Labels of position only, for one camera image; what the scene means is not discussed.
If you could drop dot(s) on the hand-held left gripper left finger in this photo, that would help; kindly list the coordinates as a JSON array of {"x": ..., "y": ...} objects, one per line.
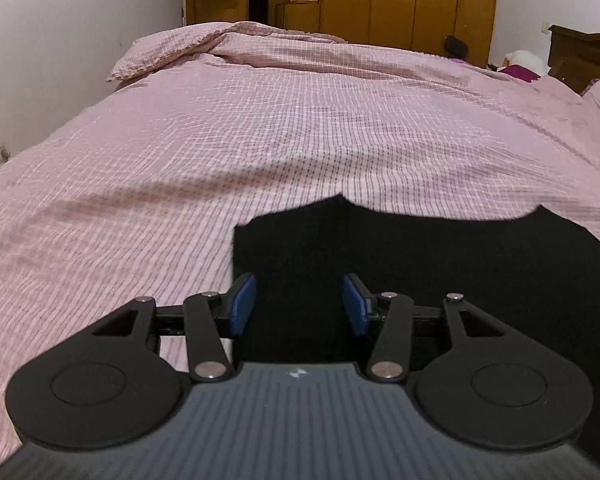
[{"x": 242, "y": 305}]

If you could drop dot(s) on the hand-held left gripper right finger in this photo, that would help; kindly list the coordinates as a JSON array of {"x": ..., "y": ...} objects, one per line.
[{"x": 356, "y": 305}]

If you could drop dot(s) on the black cardigan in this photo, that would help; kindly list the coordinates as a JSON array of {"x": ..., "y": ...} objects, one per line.
[{"x": 455, "y": 270}]

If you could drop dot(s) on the pink checked duvet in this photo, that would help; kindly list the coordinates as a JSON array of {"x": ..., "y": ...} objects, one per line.
[{"x": 230, "y": 135}]

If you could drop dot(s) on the small black bag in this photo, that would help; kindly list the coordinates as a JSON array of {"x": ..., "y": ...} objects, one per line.
[{"x": 456, "y": 46}]

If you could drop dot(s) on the purple cloth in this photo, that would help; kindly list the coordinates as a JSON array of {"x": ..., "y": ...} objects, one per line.
[{"x": 522, "y": 72}]

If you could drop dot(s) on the wooden wardrobe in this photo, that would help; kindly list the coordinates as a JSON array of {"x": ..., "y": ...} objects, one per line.
[{"x": 405, "y": 5}]

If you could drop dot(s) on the wooden headboard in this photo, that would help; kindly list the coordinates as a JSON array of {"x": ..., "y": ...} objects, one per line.
[{"x": 585, "y": 55}]

